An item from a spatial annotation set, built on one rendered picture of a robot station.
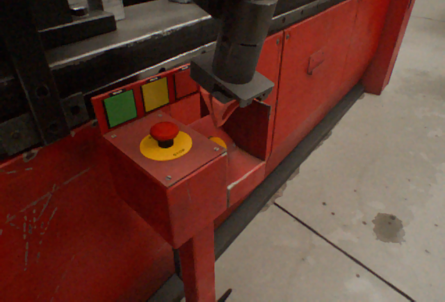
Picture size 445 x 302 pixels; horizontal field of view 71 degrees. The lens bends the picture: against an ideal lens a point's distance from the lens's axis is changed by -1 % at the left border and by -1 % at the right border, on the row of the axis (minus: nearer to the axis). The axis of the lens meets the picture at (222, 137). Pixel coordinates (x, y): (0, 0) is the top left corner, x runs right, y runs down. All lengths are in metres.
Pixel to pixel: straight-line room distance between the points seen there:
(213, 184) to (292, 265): 0.86
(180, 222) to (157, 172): 0.08
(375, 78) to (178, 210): 2.21
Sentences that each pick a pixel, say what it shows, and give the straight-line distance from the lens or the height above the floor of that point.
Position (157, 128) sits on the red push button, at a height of 0.81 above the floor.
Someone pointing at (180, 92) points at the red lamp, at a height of 0.80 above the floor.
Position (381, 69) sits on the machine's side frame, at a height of 0.20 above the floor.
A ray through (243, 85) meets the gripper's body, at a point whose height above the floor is 0.86.
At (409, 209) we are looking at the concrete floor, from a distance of 1.63.
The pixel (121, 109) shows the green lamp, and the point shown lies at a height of 0.81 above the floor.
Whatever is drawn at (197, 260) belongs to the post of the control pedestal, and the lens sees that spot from 0.65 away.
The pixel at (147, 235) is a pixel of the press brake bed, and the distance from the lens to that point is 0.80.
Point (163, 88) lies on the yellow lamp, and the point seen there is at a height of 0.82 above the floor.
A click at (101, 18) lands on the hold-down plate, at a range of 0.60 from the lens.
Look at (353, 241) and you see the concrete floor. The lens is 1.40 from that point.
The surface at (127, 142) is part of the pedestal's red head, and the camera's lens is 0.46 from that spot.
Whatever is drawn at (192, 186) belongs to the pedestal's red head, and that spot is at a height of 0.76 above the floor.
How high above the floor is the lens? 1.04
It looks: 35 degrees down
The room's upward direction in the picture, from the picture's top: straight up
